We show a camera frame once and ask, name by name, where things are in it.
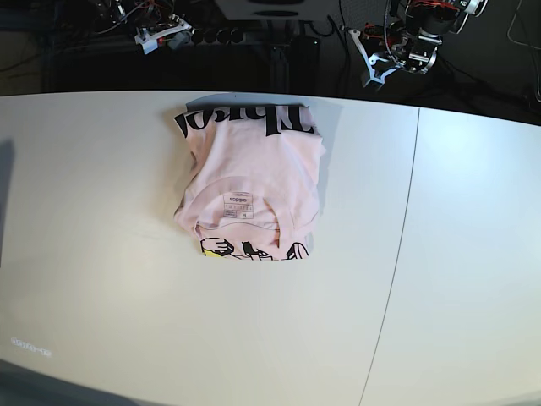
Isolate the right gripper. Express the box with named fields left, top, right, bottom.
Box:
left=96, top=0, right=193, bottom=54

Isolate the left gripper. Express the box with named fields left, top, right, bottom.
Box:
left=347, top=16, right=444, bottom=89

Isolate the pink T-shirt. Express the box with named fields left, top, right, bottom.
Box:
left=174, top=105, right=325, bottom=261

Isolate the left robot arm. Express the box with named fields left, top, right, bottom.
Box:
left=348, top=0, right=488, bottom=89

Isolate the black power strip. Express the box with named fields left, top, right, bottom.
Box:
left=149, top=27, right=247, bottom=47

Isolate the black power adapter box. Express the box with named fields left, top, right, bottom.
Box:
left=289, top=36, right=320, bottom=65

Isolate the aluminium table leg post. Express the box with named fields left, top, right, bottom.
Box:
left=270, top=46, right=289, bottom=94

